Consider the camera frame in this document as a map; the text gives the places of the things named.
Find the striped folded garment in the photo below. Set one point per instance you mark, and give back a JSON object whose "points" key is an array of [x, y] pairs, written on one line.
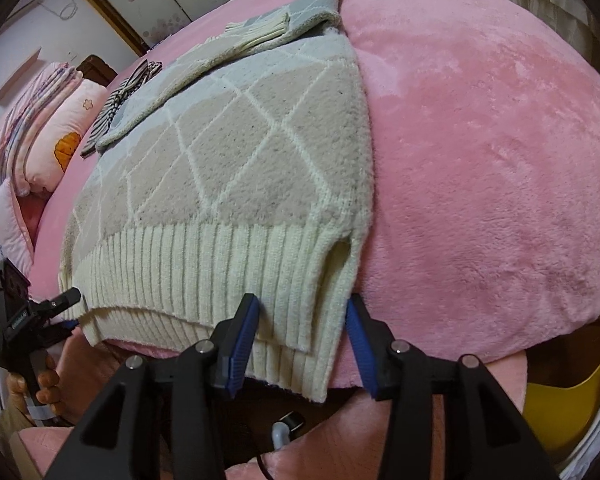
{"points": [[130, 85]]}

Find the pink embroidered pillow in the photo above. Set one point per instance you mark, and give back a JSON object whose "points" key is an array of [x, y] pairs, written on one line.
{"points": [[5, 230]]}

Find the dark wooden headboard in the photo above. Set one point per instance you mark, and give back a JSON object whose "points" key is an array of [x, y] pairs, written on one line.
{"points": [[97, 67]]}

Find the floral sliding door wardrobe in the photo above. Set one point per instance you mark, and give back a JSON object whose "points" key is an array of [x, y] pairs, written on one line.
{"points": [[180, 0]]}

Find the pink blanket covered bed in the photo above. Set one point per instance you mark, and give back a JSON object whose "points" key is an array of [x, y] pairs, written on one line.
{"points": [[480, 160]]}

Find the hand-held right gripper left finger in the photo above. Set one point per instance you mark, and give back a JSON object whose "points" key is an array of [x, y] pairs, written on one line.
{"points": [[242, 350]]}

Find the white plastic item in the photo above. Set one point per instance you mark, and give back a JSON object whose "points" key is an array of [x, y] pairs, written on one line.
{"points": [[595, 445]]}

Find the yellow plastic stool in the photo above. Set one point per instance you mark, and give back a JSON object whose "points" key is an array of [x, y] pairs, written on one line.
{"points": [[565, 410]]}

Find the stack of folded quilts pillows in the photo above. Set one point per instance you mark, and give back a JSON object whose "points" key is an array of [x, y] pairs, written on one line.
{"points": [[65, 125]]}

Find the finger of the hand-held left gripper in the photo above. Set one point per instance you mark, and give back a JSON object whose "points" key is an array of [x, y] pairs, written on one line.
{"points": [[65, 326], [65, 299]]}

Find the wooden wall shelf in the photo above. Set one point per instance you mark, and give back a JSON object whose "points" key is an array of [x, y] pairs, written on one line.
{"points": [[20, 75]]}

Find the diamond pattern knit sweater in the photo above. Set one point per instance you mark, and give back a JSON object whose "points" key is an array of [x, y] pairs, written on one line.
{"points": [[230, 160]]}

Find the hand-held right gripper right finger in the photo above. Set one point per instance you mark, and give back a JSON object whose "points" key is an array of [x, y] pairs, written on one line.
{"points": [[362, 355]]}

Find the person's left hand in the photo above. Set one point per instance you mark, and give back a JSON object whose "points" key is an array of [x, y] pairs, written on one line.
{"points": [[47, 377]]}

